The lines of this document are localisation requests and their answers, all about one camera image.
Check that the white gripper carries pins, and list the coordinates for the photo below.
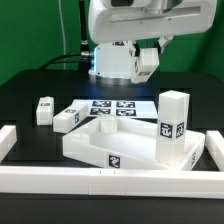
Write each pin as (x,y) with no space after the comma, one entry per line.
(161,18)

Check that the white U-shaped obstacle fence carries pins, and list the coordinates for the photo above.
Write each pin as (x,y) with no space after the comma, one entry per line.
(124,182)

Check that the fiducial marker sheet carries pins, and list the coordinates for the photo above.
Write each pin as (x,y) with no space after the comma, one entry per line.
(130,109)

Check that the white desk top panel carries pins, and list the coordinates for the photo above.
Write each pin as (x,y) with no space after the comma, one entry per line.
(124,143)

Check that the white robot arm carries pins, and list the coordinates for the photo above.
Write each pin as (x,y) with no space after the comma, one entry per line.
(111,63)

